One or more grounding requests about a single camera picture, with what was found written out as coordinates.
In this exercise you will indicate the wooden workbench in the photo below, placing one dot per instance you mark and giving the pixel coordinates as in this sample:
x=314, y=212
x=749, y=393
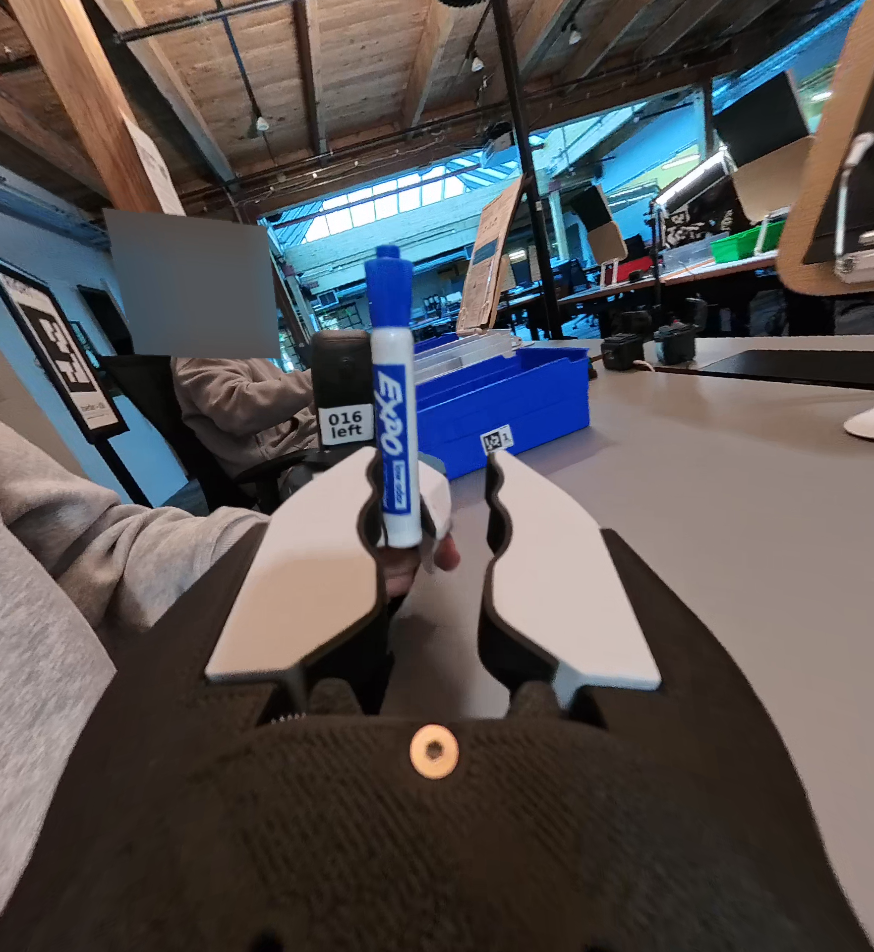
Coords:
x=719, y=269

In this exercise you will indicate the wood-backed monitor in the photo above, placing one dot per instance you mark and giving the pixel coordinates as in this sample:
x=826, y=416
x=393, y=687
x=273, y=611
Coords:
x=801, y=223

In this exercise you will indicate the red plastic bin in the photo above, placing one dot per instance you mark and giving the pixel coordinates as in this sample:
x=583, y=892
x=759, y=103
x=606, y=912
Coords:
x=634, y=269

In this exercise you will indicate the black office chair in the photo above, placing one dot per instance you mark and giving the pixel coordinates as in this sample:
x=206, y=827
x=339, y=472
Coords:
x=139, y=401

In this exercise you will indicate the black desk mat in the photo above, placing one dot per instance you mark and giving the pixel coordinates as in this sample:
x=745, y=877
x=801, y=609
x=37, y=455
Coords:
x=816, y=368

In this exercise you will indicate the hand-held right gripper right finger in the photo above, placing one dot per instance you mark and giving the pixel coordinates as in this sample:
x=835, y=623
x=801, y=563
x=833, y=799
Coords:
x=570, y=587

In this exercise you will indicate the cardboard sheet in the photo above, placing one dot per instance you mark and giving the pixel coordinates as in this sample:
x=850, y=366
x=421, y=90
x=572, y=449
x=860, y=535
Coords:
x=771, y=178

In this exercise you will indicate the black battery device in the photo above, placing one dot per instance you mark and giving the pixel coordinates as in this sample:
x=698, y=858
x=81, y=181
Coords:
x=675, y=343
x=621, y=349

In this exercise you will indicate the green plastic bin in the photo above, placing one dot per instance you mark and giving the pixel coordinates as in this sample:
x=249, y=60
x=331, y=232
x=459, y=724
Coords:
x=745, y=245

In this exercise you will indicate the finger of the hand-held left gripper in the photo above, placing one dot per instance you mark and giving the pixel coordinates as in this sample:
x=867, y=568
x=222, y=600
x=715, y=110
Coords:
x=440, y=506

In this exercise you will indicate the blue whiteboard marker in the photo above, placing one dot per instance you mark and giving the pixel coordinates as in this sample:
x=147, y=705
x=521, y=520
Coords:
x=392, y=357

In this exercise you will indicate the person's left hand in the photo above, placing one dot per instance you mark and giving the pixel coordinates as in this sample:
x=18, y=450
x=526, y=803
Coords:
x=399, y=569

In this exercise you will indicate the black sign stand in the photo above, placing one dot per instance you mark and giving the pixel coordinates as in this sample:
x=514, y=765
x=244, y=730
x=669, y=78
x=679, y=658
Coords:
x=128, y=468

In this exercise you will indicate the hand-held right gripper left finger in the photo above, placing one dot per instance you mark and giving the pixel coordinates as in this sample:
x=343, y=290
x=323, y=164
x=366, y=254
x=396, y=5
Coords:
x=310, y=580

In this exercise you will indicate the black metal pole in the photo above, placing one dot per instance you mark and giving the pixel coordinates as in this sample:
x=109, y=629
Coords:
x=526, y=171

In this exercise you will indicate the person's left forearm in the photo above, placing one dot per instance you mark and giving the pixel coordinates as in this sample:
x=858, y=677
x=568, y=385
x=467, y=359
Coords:
x=109, y=535

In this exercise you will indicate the blue plastic bin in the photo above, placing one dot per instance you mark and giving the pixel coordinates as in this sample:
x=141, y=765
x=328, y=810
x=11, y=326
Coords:
x=504, y=401

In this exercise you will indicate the framed black-white tag sign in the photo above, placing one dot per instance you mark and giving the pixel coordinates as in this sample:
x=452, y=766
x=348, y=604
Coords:
x=57, y=349

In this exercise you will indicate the black monitor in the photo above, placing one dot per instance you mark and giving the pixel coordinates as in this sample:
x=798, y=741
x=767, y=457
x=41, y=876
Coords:
x=760, y=119

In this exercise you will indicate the clear plastic trays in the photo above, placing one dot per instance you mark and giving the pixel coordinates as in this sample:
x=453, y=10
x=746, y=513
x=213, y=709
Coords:
x=474, y=349

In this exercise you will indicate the white paper notice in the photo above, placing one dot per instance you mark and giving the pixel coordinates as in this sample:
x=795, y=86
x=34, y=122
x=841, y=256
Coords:
x=156, y=167

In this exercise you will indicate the wooden post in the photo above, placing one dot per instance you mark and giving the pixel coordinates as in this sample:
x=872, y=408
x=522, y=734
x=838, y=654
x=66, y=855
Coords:
x=87, y=97

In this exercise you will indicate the tilted wooden board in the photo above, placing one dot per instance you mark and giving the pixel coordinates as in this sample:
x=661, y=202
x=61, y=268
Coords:
x=492, y=245

